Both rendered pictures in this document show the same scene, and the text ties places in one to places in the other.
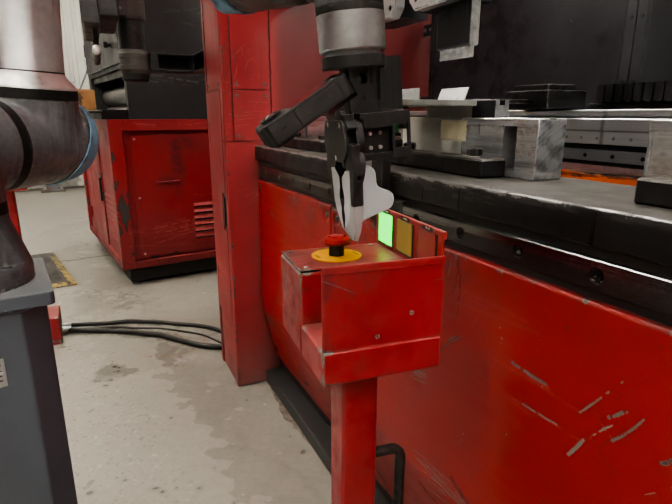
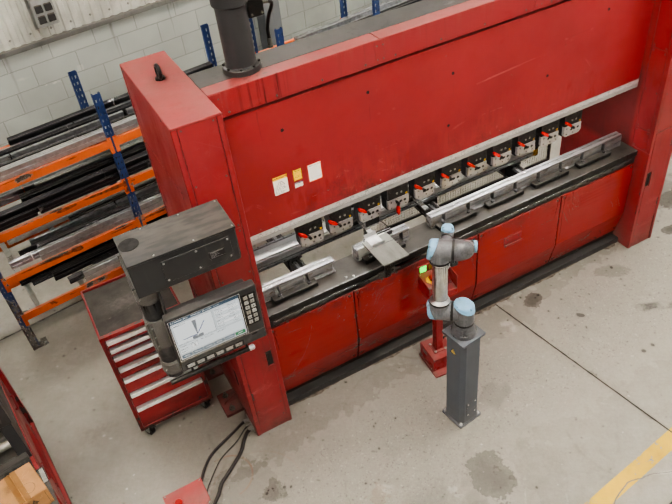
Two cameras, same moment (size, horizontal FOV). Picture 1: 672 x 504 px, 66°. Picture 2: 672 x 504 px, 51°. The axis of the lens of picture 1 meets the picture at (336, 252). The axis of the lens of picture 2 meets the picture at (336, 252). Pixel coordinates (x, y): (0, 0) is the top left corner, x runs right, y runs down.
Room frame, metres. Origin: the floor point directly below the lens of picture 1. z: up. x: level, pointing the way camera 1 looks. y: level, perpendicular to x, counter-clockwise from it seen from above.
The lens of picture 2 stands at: (1.21, 3.21, 3.81)
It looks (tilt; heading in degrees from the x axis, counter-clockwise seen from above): 40 degrees down; 271
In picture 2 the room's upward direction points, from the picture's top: 7 degrees counter-clockwise
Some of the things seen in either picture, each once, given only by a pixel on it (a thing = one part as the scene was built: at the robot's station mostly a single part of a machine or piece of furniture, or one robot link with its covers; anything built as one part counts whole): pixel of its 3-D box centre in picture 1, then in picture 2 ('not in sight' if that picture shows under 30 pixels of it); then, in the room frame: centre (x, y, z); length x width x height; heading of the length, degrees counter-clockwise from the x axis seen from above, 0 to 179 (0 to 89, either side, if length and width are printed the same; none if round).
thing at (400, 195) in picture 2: not in sight; (394, 193); (0.89, -0.30, 1.25); 0.15 x 0.09 x 0.17; 25
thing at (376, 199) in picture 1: (370, 203); not in sight; (0.61, -0.04, 0.87); 0.06 x 0.03 x 0.09; 110
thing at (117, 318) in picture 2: not in sight; (152, 353); (2.55, 0.10, 0.50); 0.50 x 0.50 x 1.00; 25
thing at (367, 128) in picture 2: not in sight; (458, 99); (0.46, -0.51, 1.74); 3.00 x 0.08 x 0.80; 25
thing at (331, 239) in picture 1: (336, 247); not in sight; (0.71, 0.00, 0.79); 0.04 x 0.04 x 0.04
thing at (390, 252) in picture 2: (387, 103); (385, 249); (0.98, -0.09, 1.00); 0.26 x 0.18 x 0.01; 115
